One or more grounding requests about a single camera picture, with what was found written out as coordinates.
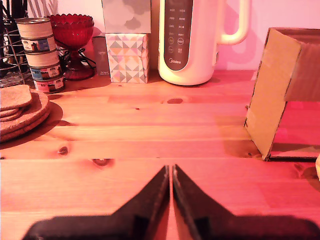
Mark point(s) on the tin can with plain label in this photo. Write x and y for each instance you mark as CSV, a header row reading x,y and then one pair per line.
x,y
42,58
33,28

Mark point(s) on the cloud print tissue box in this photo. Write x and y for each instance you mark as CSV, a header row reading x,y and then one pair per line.
x,y
125,15

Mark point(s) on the square cork coaster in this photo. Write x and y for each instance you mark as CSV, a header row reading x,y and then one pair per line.
x,y
13,97
8,113
11,118

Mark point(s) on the cardboard dice tower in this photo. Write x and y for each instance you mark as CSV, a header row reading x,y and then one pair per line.
x,y
270,95

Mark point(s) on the black kitchen tool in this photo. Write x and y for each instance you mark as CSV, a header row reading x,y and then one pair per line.
x,y
20,7
4,7

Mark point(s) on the round cork trivet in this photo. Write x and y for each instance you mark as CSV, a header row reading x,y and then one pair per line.
x,y
30,130
37,107

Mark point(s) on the tin can with blue label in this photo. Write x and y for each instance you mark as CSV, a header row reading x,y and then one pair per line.
x,y
38,45

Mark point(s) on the triangle pattern tissue box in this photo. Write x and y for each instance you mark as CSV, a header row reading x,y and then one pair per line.
x,y
126,58

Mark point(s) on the small dark grey box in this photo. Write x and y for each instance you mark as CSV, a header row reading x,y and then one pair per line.
x,y
100,56

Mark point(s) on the tin can with pink label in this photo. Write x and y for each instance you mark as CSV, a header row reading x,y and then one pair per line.
x,y
49,85

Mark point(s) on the cream electric kettle appliance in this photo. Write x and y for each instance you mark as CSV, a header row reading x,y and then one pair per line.
x,y
200,50

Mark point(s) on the red glass footed bowl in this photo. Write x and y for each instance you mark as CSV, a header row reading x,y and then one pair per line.
x,y
72,32

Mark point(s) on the tin can, blue red label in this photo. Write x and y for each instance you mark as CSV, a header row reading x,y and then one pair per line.
x,y
46,72

